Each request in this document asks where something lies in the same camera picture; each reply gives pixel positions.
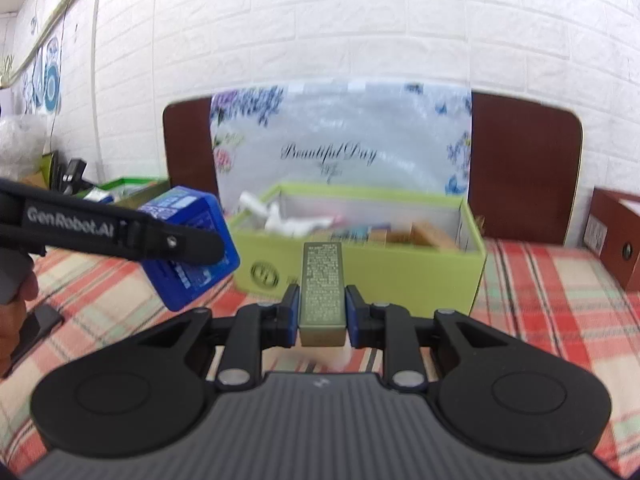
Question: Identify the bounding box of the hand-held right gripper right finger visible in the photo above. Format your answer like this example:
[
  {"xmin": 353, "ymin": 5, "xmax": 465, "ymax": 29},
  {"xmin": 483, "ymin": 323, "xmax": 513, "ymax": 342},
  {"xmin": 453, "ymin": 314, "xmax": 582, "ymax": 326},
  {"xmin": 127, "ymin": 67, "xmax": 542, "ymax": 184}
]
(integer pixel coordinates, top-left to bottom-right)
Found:
[{"xmin": 346, "ymin": 284, "xmax": 511, "ymax": 391}]

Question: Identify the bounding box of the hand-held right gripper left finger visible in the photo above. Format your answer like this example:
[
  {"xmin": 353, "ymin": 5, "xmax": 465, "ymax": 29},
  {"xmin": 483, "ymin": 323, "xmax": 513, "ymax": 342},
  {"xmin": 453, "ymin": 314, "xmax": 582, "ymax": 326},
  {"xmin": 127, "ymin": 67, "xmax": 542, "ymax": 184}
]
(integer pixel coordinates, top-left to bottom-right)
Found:
[{"xmin": 137, "ymin": 284, "xmax": 301, "ymax": 391}]

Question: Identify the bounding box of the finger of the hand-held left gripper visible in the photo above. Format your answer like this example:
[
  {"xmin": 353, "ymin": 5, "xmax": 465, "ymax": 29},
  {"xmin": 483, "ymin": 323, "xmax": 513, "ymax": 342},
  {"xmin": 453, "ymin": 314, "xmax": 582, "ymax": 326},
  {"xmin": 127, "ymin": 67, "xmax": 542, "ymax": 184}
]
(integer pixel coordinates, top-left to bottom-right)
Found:
[{"xmin": 117, "ymin": 210, "xmax": 226, "ymax": 266}]

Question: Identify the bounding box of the olive green slim box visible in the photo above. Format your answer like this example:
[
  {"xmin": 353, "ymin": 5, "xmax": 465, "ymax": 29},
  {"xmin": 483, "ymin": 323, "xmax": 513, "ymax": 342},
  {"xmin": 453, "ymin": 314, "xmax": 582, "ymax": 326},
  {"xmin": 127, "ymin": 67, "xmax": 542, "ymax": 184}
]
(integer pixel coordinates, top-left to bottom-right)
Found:
[{"xmin": 299, "ymin": 241, "xmax": 348, "ymax": 348}]

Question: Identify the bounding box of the small blue box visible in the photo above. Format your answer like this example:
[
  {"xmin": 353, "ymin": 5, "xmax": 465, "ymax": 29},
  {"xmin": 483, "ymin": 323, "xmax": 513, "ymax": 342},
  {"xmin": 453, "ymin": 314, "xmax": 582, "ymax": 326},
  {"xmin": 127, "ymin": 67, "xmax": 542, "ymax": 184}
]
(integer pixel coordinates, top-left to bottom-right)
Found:
[{"xmin": 137, "ymin": 186, "xmax": 241, "ymax": 313}]

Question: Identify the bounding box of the light green storage box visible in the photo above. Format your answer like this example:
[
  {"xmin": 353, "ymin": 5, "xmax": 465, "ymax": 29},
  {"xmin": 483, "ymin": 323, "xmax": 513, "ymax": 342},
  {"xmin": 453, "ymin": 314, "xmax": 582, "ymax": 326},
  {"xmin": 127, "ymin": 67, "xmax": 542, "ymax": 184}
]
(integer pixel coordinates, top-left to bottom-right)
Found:
[{"xmin": 227, "ymin": 183, "xmax": 488, "ymax": 318}]

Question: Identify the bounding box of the person's left hand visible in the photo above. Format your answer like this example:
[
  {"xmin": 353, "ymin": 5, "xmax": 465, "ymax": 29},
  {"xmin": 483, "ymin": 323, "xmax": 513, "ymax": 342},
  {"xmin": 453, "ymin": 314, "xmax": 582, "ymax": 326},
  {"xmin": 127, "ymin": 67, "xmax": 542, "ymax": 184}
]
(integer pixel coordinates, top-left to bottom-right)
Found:
[{"xmin": 0, "ymin": 280, "xmax": 40, "ymax": 361}]

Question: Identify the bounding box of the black device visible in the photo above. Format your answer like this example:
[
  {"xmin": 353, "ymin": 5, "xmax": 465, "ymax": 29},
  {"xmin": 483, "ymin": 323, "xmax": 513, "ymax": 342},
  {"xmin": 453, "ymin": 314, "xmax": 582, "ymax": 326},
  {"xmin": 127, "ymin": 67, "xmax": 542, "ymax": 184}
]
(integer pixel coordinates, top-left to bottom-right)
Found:
[{"xmin": 52, "ymin": 159, "xmax": 88, "ymax": 193}]

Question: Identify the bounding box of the dark green box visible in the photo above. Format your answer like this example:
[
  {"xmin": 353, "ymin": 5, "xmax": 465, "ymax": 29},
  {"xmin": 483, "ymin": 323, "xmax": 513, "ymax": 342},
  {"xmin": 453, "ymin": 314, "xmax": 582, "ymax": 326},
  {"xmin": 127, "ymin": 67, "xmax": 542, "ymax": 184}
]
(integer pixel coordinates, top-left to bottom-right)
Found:
[{"xmin": 82, "ymin": 176, "xmax": 171, "ymax": 211}]

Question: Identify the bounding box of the white plastic bottle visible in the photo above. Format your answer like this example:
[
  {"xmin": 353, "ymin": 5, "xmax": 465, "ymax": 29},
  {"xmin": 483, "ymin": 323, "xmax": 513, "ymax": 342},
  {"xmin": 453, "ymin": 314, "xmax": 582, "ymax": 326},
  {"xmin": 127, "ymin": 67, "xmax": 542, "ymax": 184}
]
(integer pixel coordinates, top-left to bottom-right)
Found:
[{"xmin": 237, "ymin": 191, "xmax": 281, "ymax": 221}]

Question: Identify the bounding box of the white plastic bag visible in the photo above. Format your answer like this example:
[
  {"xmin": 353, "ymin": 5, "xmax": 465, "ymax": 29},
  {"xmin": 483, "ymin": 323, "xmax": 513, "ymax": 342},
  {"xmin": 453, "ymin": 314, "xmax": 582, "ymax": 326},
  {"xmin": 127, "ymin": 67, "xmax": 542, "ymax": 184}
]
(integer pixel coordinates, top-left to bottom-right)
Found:
[{"xmin": 0, "ymin": 115, "xmax": 48, "ymax": 181}]

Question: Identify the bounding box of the white bottle with pink cap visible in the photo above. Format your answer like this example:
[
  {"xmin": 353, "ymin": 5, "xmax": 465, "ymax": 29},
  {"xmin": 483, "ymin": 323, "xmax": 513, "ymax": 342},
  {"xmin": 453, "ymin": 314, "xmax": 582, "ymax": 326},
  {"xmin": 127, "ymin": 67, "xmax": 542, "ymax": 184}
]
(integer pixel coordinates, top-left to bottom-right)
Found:
[{"xmin": 265, "ymin": 210, "xmax": 346, "ymax": 237}]

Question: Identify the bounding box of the black phone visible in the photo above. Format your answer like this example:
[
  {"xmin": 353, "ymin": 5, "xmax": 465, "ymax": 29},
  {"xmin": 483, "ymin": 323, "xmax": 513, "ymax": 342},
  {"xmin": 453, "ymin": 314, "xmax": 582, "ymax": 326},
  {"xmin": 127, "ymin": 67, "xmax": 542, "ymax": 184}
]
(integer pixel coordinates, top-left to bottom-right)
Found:
[{"xmin": 0, "ymin": 305, "xmax": 65, "ymax": 378}]

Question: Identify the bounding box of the red plaid blanket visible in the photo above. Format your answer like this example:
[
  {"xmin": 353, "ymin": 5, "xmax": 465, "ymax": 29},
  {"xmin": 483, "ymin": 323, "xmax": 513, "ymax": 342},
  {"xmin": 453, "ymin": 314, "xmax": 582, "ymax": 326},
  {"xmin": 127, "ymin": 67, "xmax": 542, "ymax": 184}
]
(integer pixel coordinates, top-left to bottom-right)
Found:
[{"xmin": 0, "ymin": 237, "xmax": 640, "ymax": 476}]

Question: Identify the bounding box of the floral box lid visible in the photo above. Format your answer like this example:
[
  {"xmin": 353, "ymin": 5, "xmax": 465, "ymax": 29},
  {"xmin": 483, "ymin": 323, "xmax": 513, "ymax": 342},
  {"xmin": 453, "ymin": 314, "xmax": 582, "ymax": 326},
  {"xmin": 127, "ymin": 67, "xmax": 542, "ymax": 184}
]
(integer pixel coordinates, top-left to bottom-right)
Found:
[{"xmin": 209, "ymin": 79, "xmax": 473, "ymax": 211}]

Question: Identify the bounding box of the brown wooden headboard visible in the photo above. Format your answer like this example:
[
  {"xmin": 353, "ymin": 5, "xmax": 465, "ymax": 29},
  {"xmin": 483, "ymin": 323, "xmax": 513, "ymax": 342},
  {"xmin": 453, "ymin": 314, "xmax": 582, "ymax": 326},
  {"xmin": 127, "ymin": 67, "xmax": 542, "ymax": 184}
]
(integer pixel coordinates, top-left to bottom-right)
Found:
[{"xmin": 162, "ymin": 91, "xmax": 585, "ymax": 247}]

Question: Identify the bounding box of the brown cardboard box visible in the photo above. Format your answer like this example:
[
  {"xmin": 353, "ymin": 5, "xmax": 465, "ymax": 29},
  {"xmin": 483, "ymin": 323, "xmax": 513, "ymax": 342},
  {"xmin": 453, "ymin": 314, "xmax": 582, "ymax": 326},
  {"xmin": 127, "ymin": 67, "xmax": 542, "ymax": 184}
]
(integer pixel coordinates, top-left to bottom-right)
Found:
[{"xmin": 582, "ymin": 187, "xmax": 640, "ymax": 293}]

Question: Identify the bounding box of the blue wall decal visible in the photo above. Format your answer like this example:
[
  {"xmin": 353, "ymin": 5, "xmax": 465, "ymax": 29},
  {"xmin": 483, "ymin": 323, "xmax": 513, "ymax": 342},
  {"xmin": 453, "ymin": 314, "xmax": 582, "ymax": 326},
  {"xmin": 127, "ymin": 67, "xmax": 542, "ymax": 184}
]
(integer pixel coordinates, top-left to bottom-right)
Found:
[{"xmin": 20, "ymin": 37, "xmax": 63, "ymax": 113}]

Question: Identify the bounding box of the white wall pipe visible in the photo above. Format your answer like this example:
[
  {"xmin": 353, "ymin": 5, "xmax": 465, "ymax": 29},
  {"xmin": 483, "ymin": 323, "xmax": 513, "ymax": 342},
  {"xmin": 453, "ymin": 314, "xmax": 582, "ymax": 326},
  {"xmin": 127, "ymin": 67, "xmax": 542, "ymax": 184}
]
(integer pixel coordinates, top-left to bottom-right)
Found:
[{"xmin": 90, "ymin": 0, "xmax": 108, "ymax": 176}]

